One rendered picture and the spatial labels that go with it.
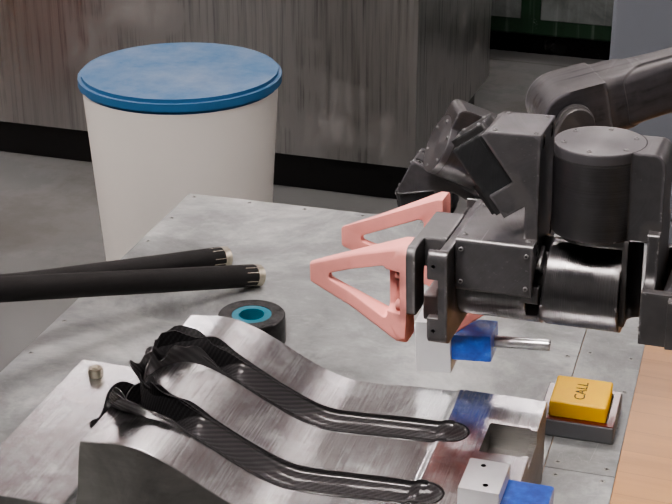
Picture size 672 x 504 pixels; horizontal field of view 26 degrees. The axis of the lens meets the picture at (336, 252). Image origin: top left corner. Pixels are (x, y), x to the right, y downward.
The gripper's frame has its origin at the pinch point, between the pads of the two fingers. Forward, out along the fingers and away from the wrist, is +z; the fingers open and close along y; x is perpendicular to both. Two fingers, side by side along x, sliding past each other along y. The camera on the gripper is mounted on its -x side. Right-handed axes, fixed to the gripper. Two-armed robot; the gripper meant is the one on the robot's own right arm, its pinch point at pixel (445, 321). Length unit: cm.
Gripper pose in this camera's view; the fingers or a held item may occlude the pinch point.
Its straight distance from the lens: 146.8
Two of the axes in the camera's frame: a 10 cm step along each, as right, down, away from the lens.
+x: 8.7, 5.0, -0.7
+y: -2.7, 3.5, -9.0
